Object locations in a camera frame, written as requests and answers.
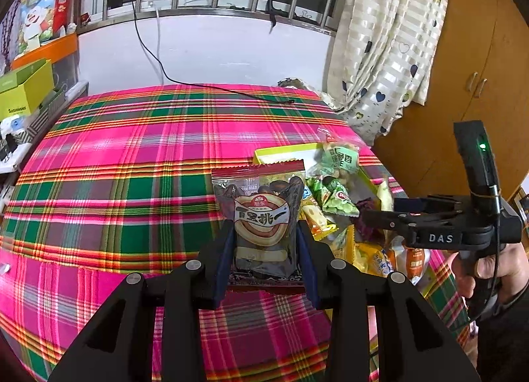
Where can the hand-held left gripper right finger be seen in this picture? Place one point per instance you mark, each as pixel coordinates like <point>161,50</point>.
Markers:
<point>310,278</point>

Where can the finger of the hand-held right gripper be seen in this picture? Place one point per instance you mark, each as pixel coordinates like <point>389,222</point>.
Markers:
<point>430,205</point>
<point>388,219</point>

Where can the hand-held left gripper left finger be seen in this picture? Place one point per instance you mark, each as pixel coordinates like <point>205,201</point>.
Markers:
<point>219,274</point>

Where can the purple snack packet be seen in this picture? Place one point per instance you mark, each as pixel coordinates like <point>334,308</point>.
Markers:
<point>370,231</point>

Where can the yellow packet with blue logo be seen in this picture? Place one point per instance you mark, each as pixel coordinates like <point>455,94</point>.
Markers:
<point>378,262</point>

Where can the brown sausage snack packet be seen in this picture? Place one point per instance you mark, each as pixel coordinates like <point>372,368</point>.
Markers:
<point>415,266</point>

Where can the green pea snack packet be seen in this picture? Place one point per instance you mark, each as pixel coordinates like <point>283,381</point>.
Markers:
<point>337,198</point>

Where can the yellow candy bar packet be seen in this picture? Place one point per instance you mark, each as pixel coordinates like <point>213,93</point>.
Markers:
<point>318,221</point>

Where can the dark date snack packet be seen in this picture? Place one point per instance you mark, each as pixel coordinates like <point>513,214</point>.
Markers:
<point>260,216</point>

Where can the clear peanut bag green label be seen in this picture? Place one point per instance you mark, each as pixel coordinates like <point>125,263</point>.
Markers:
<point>337,159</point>

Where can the shallow lime green box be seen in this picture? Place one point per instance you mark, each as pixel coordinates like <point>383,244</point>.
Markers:
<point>281,155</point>

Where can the person's right forearm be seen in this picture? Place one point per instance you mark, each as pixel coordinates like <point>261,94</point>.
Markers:
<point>508,340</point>

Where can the person's right hand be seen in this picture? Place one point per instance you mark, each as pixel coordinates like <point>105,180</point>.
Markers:
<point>512,270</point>

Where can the heart print checked curtain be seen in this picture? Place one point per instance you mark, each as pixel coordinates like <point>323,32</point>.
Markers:
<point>384,55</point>

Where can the pink green plaid blanket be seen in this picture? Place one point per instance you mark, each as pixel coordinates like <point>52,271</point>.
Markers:
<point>124,138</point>

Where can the small patterned cloth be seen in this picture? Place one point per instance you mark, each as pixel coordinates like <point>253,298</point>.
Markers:
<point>291,83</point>

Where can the wooden wardrobe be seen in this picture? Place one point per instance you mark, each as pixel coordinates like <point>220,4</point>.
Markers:
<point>483,35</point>

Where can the small white object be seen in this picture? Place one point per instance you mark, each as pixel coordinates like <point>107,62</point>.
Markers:
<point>5,269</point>

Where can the white side table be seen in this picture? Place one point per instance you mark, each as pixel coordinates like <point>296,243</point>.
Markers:
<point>37,146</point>

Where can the black white striped box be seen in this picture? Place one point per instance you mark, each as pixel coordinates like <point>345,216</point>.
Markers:
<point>45,113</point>

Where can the black plastic hook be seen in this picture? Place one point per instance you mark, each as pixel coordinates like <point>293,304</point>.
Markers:
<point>275,10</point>

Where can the white blue container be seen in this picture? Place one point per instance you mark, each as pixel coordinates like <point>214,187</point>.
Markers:
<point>11,126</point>

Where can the deep lime green cardboard box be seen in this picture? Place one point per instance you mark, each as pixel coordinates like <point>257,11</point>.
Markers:
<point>24,93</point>

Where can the orange lid storage bin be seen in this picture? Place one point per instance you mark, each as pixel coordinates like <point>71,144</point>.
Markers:
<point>49,47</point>

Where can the cartoon printed gift box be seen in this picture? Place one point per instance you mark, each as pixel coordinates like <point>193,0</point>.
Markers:
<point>45,6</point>

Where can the purple dried flower branches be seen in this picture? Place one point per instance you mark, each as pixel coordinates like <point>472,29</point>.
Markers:
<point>10,31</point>

